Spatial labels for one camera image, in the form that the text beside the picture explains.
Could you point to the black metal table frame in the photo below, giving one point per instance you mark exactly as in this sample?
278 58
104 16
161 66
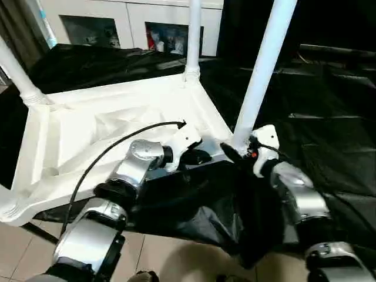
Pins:
41 234

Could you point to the black right robot foot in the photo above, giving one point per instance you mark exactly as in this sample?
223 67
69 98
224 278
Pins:
233 279

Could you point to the light blue background object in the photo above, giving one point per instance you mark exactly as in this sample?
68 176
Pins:
47 26

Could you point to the white plastic table top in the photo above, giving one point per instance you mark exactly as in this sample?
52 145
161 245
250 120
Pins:
76 129

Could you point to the white glass door cabinet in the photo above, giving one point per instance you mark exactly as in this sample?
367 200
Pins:
117 20

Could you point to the black left robot foot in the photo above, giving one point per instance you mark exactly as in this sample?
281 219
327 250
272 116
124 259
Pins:
144 277

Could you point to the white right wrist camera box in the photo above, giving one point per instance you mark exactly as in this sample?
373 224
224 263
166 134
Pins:
265 141

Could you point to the grey curtain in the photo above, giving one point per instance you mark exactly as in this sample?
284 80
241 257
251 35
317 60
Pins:
17 32

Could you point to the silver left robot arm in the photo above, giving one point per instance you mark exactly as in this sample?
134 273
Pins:
123 176

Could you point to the black robot foot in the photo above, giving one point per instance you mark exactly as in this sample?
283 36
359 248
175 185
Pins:
144 277
233 279

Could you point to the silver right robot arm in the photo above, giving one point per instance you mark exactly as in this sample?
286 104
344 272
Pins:
299 200

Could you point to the black table mat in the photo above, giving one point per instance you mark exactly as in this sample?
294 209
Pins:
329 106

